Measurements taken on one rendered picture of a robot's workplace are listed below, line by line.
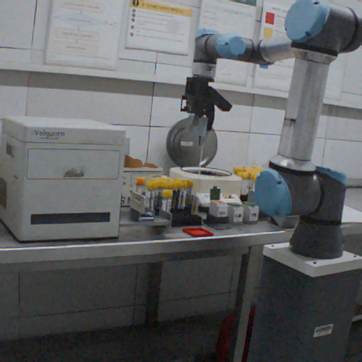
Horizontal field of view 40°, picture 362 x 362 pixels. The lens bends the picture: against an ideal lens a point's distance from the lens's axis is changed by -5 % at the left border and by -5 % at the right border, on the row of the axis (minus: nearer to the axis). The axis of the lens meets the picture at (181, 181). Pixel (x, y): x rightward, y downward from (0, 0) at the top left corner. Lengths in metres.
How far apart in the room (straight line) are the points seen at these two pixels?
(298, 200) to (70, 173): 0.57
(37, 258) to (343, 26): 0.92
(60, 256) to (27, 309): 0.83
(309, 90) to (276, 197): 0.26
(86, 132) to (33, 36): 0.70
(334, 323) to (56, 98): 1.25
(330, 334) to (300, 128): 0.57
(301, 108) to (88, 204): 0.59
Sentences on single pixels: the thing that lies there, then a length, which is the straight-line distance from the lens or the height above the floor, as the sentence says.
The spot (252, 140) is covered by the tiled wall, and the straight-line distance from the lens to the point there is 2.43.
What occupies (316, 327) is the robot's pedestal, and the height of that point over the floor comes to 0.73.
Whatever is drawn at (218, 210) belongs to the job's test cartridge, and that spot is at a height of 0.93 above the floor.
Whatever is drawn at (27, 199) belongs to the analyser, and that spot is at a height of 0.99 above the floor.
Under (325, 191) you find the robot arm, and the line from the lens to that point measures 1.32.
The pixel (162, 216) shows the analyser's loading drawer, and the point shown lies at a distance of 1.53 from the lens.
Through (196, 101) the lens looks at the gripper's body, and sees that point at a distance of 1.60.
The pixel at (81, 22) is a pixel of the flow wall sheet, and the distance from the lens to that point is 1.99.
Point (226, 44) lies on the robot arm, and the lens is 1.50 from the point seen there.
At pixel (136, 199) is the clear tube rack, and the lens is 1.70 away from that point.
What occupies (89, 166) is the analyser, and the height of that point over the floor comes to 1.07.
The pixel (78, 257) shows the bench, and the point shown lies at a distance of 1.35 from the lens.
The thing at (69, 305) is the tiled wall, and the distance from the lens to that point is 2.18.
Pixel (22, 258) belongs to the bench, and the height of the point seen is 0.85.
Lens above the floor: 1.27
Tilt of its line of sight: 9 degrees down
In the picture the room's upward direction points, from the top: 6 degrees clockwise
